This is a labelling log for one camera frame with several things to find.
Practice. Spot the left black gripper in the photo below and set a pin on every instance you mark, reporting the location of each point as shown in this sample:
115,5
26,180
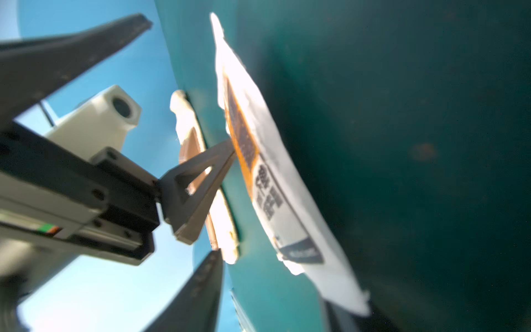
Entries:
105,206

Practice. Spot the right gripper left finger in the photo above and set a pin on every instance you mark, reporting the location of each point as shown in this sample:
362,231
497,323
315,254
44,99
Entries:
33,69

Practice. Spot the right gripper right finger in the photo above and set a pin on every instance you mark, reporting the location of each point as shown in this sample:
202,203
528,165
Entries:
196,306

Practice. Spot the yellow coffee bag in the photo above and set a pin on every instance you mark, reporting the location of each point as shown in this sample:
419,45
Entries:
283,204

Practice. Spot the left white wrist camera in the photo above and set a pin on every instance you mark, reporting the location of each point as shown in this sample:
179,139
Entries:
102,121

